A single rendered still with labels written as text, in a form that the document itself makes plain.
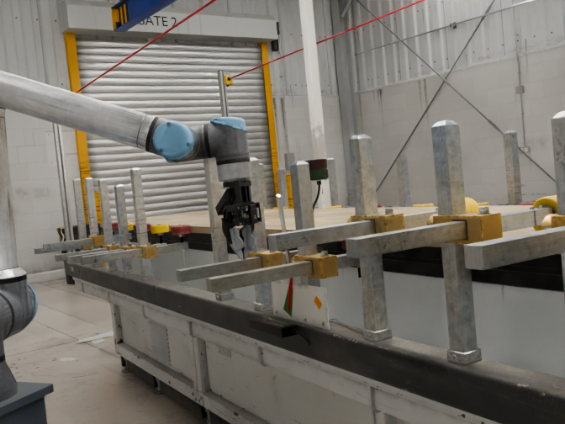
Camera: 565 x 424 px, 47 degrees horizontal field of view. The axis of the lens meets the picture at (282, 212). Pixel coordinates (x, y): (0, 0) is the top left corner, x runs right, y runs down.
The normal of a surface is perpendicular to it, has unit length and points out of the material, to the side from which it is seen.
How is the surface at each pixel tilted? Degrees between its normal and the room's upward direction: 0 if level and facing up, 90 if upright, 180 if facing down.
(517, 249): 90
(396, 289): 90
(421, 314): 90
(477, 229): 90
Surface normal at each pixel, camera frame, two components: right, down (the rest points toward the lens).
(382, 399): -0.85, 0.11
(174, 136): 0.07, 0.07
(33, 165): 0.58, -0.01
